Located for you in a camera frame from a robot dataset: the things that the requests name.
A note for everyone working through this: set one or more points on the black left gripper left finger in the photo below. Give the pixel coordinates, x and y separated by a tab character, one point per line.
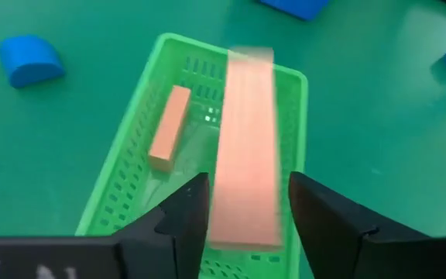
176	240

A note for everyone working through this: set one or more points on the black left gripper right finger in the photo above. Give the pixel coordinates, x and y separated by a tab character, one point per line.
331	232

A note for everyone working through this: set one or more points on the long natural wood block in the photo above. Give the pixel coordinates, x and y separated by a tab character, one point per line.
246	155

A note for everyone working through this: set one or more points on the green plastic basket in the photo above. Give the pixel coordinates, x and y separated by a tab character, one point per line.
130	174

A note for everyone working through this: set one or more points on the green table mat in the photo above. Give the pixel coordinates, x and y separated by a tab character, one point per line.
362	135

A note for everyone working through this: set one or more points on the short natural wood block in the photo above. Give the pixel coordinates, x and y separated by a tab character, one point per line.
169	128

